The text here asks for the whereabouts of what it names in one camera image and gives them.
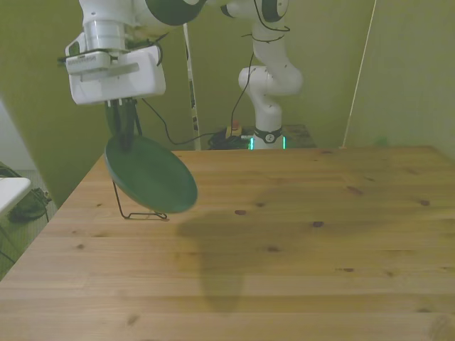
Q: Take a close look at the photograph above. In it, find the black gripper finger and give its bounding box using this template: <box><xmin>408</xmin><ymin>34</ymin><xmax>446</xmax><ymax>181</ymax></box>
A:
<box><xmin>121</xmin><ymin>99</ymin><xmax>136</xmax><ymax>153</ymax></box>
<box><xmin>112</xmin><ymin>100</ymin><xmax>124</xmax><ymax>140</ymax></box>

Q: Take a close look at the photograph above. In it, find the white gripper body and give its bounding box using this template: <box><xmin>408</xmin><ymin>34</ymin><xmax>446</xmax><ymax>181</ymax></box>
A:
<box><xmin>68</xmin><ymin>45</ymin><xmax>168</xmax><ymax>107</ymax></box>

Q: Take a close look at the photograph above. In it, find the dark green round plate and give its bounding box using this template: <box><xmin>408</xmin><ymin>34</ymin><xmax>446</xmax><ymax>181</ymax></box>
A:
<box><xmin>104</xmin><ymin>134</ymin><xmax>199</xmax><ymax>215</ymax></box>

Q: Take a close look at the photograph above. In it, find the white vertical panel strip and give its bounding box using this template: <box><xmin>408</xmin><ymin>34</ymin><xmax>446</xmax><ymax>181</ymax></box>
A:
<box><xmin>182</xmin><ymin>24</ymin><xmax>202</xmax><ymax>151</ymax></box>

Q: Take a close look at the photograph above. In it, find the dark green bag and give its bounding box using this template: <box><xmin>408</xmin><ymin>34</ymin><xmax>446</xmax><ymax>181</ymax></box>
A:
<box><xmin>7</xmin><ymin>188</ymin><xmax>53</xmax><ymax>224</ymax></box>

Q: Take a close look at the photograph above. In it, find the white folding table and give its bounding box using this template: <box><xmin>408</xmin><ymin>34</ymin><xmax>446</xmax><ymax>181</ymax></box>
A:
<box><xmin>0</xmin><ymin>177</ymin><xmax>33</xmax><ymax>217</ymax></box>

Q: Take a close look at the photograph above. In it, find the brown mottled box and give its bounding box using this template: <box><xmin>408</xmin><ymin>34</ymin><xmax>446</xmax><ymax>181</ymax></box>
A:
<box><xmin>280</xmin><ymin>124</ymin><xmax>317</xmax><ymax>148</ymax></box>

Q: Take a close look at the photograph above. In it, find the thin beige slanted rod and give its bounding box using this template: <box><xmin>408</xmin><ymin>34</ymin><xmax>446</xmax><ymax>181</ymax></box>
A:
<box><xmin>339</xmin><ymin>0</ymin><xmax>378</xmax><ymax>150</ymax></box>

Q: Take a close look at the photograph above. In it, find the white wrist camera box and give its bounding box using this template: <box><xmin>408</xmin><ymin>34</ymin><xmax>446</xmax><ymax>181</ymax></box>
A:
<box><xmin>65</xmin><ymin>50</ymin><xmax>112</xmax><ymax>76</ymax></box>

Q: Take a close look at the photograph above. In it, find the black tripod cable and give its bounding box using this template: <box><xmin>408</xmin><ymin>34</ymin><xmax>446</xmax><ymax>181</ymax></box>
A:
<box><xmin>141</xmin><ymin>97</ymin><xmax>228</xmax><ymax>146</ymax></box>

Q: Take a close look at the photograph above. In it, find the black wire plate stand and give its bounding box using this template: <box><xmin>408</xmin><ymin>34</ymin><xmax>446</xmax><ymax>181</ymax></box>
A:
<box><xmin>112</xmin><ymin>179</ymin><xmax>168</xmax><ymax>222</ymax></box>

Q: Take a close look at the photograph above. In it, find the black cable pile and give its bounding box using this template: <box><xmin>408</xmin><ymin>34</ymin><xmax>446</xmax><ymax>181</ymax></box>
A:
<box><xmin>208</xmin><ymin>129</ymin><xmax>250</xmax><ymax>151</ymax></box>

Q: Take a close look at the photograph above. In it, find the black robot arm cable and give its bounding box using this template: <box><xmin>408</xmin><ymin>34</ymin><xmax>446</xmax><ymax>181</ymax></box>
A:
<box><xmin>225</xmin><ymin>0</ymin><xmax>291</xmax><ymax>138</ymax></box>

